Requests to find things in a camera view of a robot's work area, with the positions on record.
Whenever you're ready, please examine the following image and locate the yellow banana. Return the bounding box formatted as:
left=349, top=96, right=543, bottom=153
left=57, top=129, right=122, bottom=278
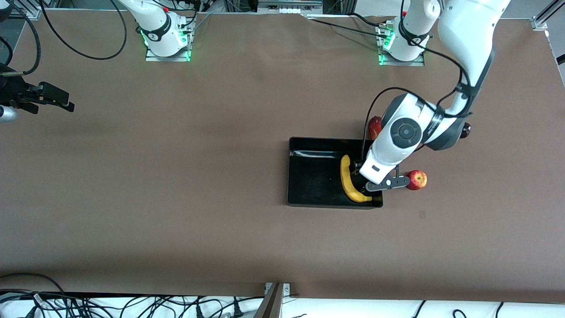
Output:
left=340, top=155, right=373, bottom=204

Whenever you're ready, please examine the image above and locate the black plastic tray box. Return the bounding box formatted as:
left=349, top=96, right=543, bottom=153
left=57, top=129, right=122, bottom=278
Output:
left=287, top=136, right=384, bottom=209

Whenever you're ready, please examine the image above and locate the metal connector box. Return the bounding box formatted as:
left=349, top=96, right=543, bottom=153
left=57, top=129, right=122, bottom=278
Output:
left=258, top=0, right=323, bottom=14

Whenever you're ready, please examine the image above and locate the red apple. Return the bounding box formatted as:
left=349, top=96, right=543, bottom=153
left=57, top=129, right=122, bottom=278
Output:
left=406, top=170, right=428, bottom=191

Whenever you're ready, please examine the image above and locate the aluminium profile bar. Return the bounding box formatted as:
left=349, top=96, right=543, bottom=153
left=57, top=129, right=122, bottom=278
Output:
left=254, top=283, right=285, bottom=318

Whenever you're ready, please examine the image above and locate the long black looping cable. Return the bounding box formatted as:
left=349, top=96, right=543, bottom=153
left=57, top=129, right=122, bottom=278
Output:
left=39, top=0, right=128, bottom=61

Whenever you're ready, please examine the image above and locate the black ribbed cable conduit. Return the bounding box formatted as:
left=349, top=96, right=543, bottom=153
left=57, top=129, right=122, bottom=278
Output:
left=0, top=4, right=42, bottom=78

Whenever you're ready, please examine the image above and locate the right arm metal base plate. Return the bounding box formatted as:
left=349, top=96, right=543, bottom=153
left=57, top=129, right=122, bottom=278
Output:
left=145, top=18, right=193, bottom=62

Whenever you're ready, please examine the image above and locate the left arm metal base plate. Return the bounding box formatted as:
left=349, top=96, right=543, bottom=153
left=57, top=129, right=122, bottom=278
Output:
left=377, top=22, right=425, bottom=67

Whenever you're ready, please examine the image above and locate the black cable behind base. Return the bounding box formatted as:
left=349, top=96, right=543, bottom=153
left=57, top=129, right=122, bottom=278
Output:
left=309, top=13, right=385, bottom=38

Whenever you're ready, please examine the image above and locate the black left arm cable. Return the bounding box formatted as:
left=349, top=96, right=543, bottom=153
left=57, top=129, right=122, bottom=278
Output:
left=361, top=44, right=475, bottom=166

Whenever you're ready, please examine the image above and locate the black arched floor cable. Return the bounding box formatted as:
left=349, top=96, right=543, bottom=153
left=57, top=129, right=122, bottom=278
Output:
left=0, top=273, right=67, bottom=296

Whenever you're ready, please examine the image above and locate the aluminium frame corner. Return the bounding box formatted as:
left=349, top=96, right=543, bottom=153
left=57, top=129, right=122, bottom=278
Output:
left=531, top=0, right=565, bottom=31

